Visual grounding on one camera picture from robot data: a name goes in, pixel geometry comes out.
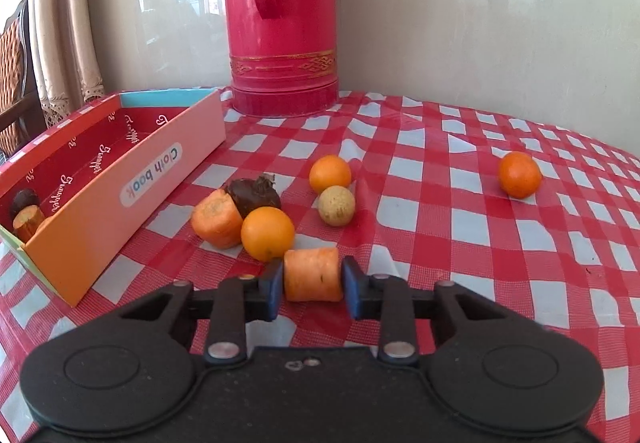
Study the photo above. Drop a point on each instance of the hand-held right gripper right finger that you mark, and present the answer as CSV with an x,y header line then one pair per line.
x,y
352,292

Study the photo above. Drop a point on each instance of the beige lace curtain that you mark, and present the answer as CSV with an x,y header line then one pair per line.
x,y
60,23

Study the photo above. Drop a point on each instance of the colourful cardboard box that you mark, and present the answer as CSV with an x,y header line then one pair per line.
x,y
110,188

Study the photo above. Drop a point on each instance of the red checked tablecloth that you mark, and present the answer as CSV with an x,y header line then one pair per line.
x,y
450,243

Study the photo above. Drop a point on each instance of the orange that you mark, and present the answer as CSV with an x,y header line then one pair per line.
x,y
520,174
267,233
330,174

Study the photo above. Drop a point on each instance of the dark brown water chestnut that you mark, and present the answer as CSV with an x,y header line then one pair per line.
x,y
254,197
22,201

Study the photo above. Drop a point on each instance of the beige round longan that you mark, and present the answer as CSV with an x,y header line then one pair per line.
x,y
336,205

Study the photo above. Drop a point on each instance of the carrot piece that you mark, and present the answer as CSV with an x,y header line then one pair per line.
x,y
313,274
27,222
217,219

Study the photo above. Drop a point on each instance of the red thermos flask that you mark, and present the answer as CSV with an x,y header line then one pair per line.
x,y
280,23

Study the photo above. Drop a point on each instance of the dark wooden bench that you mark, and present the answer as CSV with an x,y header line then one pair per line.
x,y
30,73

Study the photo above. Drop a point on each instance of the brown woven seat cushion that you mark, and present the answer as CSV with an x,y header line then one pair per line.
x,y
10,78

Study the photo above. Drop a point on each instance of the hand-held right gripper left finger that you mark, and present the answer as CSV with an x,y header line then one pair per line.
x,y
272,292

